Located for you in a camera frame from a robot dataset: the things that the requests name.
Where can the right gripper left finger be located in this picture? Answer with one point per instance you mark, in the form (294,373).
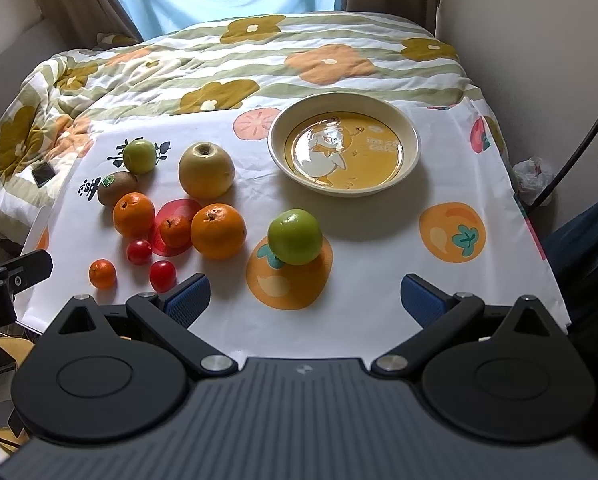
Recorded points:
(165,319)

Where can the brown kiwi with sticker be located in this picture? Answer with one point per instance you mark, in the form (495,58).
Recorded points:
(114,186)

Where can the small tangerine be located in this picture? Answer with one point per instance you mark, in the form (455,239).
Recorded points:
(175,232)

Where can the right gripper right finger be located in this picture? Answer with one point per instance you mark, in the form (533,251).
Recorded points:
(444,321)

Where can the white plastic bag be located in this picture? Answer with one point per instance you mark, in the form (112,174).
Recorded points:
(532,176)

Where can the large orange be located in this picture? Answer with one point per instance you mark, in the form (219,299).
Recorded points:
(218,231)

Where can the floral striped duvet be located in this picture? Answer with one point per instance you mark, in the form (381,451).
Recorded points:
(261,61)

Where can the brown left curtain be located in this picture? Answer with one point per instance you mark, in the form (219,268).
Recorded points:
(80,22)

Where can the small mandarin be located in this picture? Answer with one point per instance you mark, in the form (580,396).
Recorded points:
(102,274)

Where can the yellow pear apple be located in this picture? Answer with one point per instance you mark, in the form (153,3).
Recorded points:
(206,171)

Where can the red cherry tomato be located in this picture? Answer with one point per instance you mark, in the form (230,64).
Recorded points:
(139,252)
(162,275)

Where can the small green apple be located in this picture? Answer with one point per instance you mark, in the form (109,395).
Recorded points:
(140,157)

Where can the white fruit print cloth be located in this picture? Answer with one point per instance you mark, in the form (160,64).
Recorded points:
(454,221)

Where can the black smartphone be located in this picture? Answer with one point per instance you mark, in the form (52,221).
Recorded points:
(42,173)

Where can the large green apple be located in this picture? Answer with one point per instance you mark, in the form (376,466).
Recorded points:
(295,237)

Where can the cream yellow cartoon bowl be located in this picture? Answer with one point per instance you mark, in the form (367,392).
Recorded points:
(344,144)

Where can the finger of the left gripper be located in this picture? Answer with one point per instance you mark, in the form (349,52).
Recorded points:
(25,271)

